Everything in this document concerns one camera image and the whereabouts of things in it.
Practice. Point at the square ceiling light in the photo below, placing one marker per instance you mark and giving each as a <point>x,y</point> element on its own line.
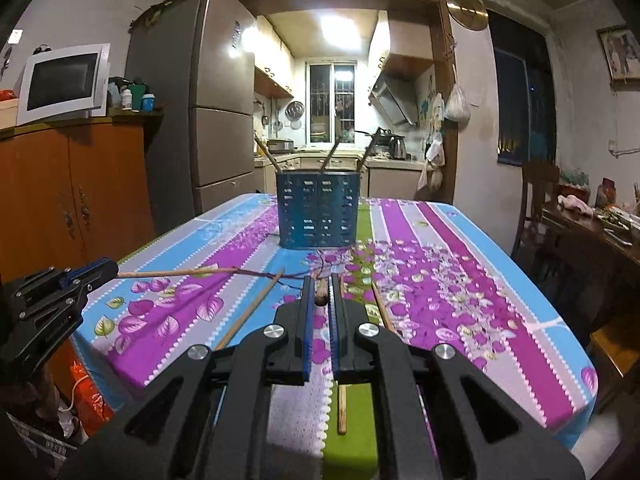
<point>341,27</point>

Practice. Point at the black wok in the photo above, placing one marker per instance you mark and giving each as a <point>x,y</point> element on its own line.
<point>382,136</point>

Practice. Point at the hanging beige bag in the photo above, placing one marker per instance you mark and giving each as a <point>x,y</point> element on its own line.
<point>432,162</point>

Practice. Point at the hanging metal strainer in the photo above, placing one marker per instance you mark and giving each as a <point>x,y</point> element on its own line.
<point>295,112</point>

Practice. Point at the white bottle red label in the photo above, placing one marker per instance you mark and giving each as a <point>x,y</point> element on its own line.
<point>127,100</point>

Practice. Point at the white plastic bag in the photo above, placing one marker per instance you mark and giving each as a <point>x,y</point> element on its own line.
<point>457,106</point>

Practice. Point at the green lace item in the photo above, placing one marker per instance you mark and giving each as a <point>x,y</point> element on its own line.
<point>575,177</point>

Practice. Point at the steel range hood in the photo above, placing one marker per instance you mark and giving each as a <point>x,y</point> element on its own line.
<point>395,100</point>

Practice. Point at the green plastic bundle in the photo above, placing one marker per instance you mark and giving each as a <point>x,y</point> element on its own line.
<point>155,12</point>

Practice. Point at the steel kettle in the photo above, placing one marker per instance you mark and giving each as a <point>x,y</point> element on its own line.
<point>397,147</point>

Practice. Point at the red packet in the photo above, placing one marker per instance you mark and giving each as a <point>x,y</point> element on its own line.
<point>607,192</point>

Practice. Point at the round gold wall plate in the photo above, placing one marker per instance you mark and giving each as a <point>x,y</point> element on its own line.
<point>466,10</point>

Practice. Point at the dark curtained window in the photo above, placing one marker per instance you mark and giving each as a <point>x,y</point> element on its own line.
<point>520,95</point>

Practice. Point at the white microwave oven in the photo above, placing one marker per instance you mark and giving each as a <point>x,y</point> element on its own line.
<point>60,82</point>

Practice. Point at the white wall switch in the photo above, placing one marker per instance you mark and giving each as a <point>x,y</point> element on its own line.
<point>15,36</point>

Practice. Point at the wooden stool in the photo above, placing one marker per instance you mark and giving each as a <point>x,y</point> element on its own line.
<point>617,345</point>

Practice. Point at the metal cooking pot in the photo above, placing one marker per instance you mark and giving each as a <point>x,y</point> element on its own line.
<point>281,146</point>

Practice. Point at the framed wall picture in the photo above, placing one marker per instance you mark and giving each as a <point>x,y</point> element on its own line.
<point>622,55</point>

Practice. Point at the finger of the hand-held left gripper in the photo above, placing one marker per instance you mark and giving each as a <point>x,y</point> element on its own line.
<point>70,294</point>
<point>60,274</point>

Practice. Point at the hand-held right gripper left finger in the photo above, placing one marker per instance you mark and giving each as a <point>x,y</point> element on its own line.
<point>306,330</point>

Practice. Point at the narrow kitchen wall cabinet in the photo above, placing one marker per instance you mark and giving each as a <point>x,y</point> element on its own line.
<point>272,65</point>

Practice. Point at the dark wooden side table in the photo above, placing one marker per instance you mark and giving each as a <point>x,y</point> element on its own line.
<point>590,250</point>

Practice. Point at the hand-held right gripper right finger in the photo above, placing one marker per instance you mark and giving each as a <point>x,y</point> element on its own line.
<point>336,330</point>

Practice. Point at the green cup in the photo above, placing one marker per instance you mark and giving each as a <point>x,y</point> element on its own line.
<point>139,91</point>

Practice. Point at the grey refrigerator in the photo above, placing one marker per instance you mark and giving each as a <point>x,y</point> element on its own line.
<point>220,125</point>

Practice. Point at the folded newspaper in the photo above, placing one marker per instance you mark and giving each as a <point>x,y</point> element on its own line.
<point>40,437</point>

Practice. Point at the floral striped tablecloth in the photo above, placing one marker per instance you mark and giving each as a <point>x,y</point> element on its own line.
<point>450,285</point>

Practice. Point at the pink cloth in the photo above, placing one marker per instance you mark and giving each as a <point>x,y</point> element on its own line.
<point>575,205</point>

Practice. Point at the barred kitchen window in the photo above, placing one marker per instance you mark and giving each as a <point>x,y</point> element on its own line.
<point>330,105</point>

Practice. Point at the wide kitchen wall cabinet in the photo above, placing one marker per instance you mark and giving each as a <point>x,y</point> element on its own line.
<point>405,40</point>

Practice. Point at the brown bamboo chopstick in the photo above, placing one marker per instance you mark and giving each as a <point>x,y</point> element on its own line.
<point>175,272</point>
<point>382,307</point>
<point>267,154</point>
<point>365,157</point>
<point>342,410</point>
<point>250,310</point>
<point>330,154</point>

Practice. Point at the red plastic bag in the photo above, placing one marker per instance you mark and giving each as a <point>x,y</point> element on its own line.
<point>95,405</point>

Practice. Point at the blue perforated utensil holder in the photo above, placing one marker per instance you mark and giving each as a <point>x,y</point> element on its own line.
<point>315,210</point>

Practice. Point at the red white box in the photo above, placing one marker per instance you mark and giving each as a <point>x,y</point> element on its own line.
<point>7,112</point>

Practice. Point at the dark wooden chair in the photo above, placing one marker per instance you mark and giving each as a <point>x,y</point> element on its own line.
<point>537,185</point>

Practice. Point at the orange wooden cabinet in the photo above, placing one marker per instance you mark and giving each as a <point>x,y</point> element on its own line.
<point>100,200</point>

